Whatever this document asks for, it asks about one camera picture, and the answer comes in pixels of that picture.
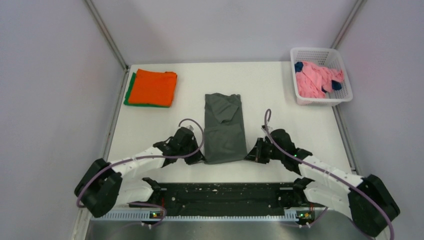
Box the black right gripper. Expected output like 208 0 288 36
244 137 285 164

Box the grey t-shirt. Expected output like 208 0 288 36
204 93 248 165

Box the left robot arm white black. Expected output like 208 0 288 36
74 127 206 218

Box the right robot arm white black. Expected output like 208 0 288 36
245 129 401 238

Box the folded orange t-shirt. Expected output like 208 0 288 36
129 69 178 107

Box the folded green t-shirt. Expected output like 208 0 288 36
123 72 169 108

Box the pink crumpled t-shirt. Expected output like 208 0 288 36
294 60 345 99

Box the white plastic laundry basket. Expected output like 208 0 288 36
290 47 353 106

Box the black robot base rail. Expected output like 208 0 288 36
147 182 321 217

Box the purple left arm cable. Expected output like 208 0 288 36
76 118 206 209

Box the white slotted cable duct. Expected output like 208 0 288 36
90 208 315 223

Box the aluminium frame post left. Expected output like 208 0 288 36
83 0 128 70

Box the aluminium frame post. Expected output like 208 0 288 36
330 0 367 49
83 0 128 70

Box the aluminium frame post right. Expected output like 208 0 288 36
330 0 367 49

